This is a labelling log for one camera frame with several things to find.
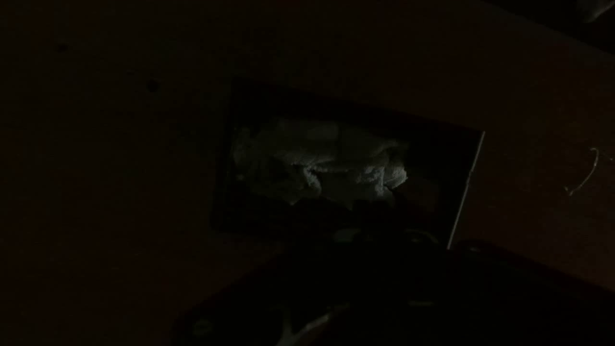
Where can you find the black box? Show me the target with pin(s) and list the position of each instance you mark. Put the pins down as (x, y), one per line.
(436, 165)

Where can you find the white terry towel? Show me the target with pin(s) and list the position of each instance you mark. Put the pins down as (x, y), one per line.
(315, 159)

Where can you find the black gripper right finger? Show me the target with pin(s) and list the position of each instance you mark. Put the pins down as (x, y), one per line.
(397, 221)

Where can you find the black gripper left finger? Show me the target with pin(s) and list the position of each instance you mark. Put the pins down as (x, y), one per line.
(363, 221)

